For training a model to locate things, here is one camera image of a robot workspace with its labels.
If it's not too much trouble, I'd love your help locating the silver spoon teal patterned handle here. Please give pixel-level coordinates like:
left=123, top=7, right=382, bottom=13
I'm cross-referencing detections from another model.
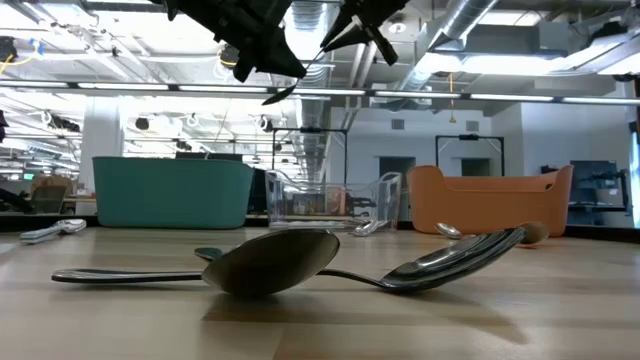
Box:
left=19, top=218, right=89, bottom=246

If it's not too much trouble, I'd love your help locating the clear plastic bin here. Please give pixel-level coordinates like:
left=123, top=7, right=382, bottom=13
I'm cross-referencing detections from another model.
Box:
left=264, top=169, right=403, bottom=234

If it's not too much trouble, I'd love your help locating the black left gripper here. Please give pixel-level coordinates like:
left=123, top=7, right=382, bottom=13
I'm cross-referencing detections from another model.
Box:
left=167, top=0, right=307, bottom=84

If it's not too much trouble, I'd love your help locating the white column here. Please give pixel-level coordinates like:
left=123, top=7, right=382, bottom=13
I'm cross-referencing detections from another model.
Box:
left=79, top=104, right=125, bottom=194

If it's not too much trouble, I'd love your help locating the blue lit screen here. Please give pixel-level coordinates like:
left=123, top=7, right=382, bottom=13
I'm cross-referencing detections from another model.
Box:
left=628, top=130, right=640, bottom=229

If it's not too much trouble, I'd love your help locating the black computer monitor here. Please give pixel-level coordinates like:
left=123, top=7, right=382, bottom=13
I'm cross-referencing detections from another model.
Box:
left=569, top=159, right=630, bottom=211

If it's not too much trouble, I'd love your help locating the long ceiling light strip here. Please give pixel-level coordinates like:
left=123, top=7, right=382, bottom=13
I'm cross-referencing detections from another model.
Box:
left=0, top=79, right=640, bottom=106

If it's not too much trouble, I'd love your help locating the orange plastic bin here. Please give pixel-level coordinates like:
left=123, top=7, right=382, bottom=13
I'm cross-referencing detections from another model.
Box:
left=405, top=164, right=575, bottom=236

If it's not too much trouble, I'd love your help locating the brown office chair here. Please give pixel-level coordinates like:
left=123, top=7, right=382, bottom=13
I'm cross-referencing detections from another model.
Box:
left=27, top=174, right=74, bottom=215

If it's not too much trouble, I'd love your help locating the silver ventilation duct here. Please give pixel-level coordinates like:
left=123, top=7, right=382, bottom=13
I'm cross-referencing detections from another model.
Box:
left=277, top=0, right=334, bottom=184
left=399, top=0, right=501, bottom=91

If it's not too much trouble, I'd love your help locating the teal green plastic bin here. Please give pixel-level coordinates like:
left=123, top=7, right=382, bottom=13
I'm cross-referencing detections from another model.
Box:
left=92, top=156, right=256, bottom=231

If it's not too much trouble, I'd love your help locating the black metal spoon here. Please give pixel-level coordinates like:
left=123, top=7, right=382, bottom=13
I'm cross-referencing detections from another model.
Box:
left=261, top=47, right=324, bottom=107
left=51, top=225, right=527, bottom=295
left=193, top=228, right=341, bottom=300

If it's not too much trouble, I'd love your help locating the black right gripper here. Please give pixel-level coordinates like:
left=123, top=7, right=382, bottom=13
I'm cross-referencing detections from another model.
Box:
left=319, top=0, right=409, bottom=67

